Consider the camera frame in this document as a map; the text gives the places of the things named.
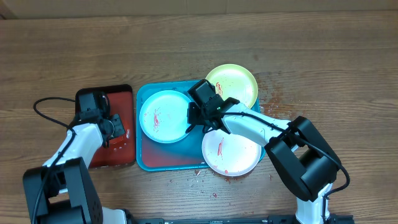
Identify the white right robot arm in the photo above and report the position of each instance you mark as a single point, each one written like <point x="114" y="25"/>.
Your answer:
<point x="304" y="161"/>

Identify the teal plastic tray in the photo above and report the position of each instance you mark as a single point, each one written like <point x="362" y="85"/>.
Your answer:
<point x="180" y="155"/>

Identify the yellow-green plate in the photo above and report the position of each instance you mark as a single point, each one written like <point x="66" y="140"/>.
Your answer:
<point x="231" y="80"/>

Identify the white plate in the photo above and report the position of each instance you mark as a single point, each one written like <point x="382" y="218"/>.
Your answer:
<point x="230" y="154"/>

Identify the black tray with red liquid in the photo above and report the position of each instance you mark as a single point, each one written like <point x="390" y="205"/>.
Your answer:
<point x="121" y="103"/>

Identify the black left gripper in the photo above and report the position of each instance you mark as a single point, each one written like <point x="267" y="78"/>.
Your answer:
<point x="119" y="129"/>

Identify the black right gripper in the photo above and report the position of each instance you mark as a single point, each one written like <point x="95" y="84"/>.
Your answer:
<point x="195" y="111"/>

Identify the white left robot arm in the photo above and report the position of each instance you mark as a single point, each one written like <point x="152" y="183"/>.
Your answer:
<point x="61" y="191"/>

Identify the light blue plate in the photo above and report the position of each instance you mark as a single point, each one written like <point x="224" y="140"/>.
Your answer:
<point x="163" y="116"/>

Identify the red sponge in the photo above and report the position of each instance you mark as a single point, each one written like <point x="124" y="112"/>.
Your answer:
<point x="119" y="142"/>

